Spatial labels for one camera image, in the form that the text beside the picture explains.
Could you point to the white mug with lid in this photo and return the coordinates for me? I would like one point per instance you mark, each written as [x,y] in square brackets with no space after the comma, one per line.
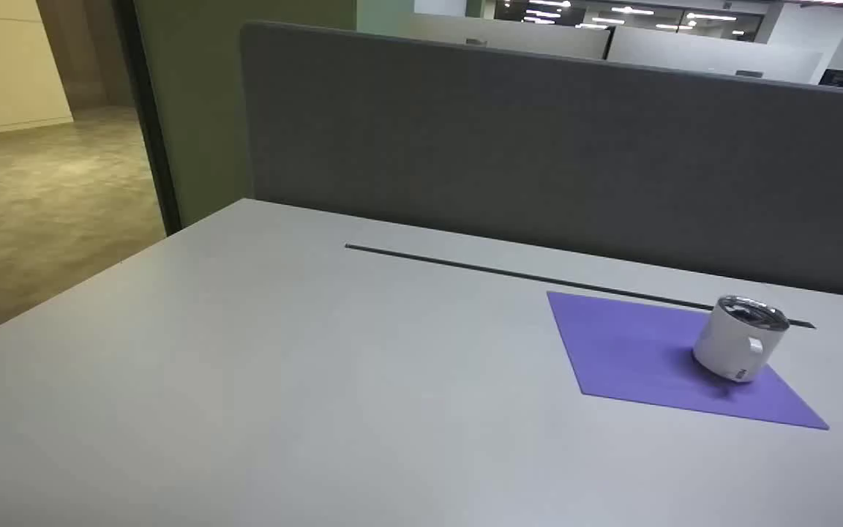
[733,342]

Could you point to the grey desk divider panel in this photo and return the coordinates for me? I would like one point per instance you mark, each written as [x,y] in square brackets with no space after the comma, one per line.
[558,155]

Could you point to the purple mat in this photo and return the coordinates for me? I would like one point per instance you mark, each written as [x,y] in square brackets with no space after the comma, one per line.
[627,355]

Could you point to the grey background partition panel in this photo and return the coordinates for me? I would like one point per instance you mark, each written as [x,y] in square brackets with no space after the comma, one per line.
[704,50]

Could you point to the dark door frame post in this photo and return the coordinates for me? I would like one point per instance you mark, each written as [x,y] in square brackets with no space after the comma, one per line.
[147,118]

